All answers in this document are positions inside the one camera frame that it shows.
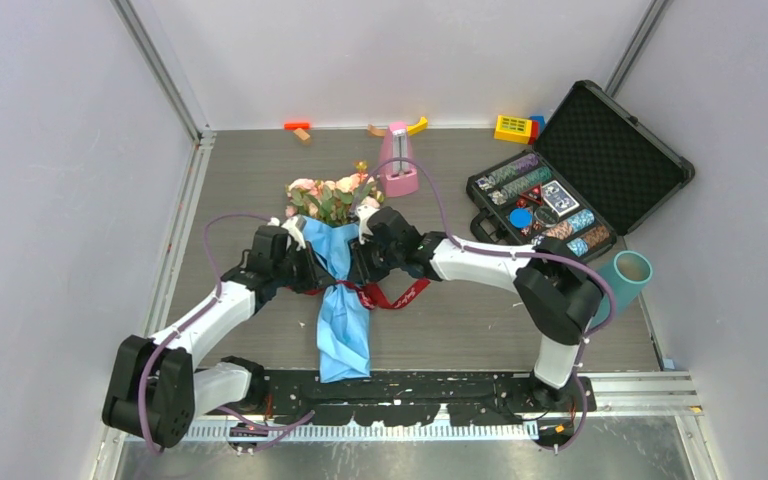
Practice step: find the pink metronome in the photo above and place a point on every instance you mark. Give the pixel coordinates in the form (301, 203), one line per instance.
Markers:
(397, 175)

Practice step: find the orange red block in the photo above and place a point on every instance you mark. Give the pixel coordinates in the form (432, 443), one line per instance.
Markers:
(297, 126)

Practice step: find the small wooden block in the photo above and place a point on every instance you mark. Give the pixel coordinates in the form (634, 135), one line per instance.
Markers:
(303, 136)

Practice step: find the yellow toy block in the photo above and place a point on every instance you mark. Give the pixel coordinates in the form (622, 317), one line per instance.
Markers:
(515, 130)

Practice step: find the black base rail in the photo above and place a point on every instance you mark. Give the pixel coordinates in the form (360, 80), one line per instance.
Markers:
(410, 398)

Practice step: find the teal cylindrical vase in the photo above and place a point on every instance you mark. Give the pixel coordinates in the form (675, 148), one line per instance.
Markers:
(627, 274)

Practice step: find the yellow curved block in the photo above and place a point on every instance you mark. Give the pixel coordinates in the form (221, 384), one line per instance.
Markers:
(419, 126)

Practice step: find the black poker chip case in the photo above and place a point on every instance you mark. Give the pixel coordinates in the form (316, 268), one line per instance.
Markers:
(617, 169)

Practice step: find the pink flower bouquet blue wrap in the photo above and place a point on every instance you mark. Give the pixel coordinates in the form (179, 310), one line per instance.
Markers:
(343, 321)

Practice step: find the blue toy block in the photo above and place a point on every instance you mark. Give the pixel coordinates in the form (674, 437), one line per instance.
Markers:
(539, 121)

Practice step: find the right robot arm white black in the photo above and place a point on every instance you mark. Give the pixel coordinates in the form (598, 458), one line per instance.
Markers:
(560, 294)

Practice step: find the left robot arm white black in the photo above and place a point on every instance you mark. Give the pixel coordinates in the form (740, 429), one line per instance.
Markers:
(157, 388)

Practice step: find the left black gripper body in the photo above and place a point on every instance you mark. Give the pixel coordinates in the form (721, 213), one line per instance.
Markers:
(296, 270)

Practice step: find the playing card deck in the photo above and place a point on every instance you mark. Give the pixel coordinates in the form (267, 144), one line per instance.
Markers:
(557, 197)

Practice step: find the blue round chip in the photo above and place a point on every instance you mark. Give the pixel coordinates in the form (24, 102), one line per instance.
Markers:
(521, 218)

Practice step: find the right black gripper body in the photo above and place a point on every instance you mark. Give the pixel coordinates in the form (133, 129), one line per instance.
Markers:
(375, 261)

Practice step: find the wooden curved block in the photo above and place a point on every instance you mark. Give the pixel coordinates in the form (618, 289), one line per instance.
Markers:
(375, 131)

